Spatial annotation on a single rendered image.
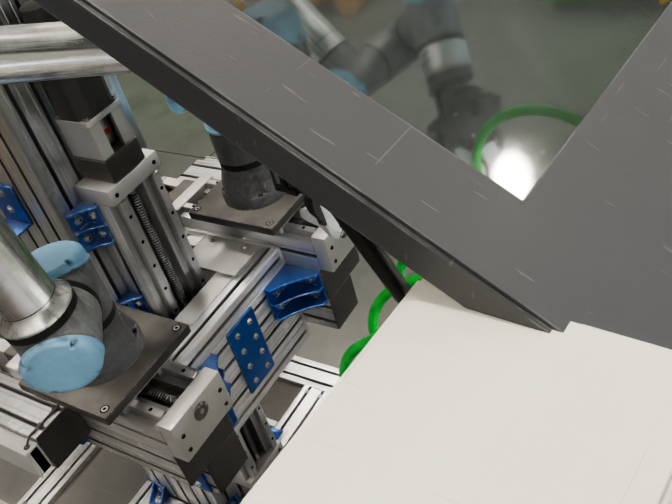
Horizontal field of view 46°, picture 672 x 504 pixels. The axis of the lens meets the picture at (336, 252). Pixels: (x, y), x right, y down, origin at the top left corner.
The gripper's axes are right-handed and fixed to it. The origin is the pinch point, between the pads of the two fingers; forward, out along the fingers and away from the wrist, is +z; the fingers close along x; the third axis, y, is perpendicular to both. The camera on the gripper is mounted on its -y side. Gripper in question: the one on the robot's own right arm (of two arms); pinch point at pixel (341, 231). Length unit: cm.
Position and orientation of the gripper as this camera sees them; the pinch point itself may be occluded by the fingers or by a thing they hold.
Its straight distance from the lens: 120.6
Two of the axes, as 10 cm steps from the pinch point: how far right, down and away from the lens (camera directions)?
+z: 2.2, 7.5, 6.2
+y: -8.0, -2.3, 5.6
